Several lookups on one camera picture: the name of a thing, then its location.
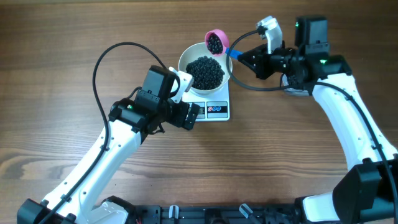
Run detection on pink scoop blue handle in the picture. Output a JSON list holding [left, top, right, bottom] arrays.
[[205, 29, 242, 60]]

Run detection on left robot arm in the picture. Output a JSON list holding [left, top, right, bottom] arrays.
[[17, 66, 199, 223]]

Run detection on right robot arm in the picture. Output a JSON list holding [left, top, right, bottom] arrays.
[[238, 16, 397, 223]]

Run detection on white digital kitchen scale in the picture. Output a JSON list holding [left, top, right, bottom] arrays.
[[182, 83, 230, 122]]

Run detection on black beans in bowl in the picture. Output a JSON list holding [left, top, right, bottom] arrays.
[[186, 56, 225, 90]]

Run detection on white bowl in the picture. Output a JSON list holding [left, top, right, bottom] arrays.
[[178, 42, 233, 91]]

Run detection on black beans in scoop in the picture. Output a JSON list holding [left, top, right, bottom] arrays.
[[207, 33, 223, 55]]

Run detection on right black cable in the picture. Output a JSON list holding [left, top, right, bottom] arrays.
[[228, 29, 398, 224]]

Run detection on black cable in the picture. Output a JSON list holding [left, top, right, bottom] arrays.
[[39, 42, 167, 224], [228, 29, 398, 224]]

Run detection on left black cable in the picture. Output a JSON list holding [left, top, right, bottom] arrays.
[[39, 42, 167, 224]]

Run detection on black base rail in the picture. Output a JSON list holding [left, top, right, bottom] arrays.
[[93, 203, 352, 224]]

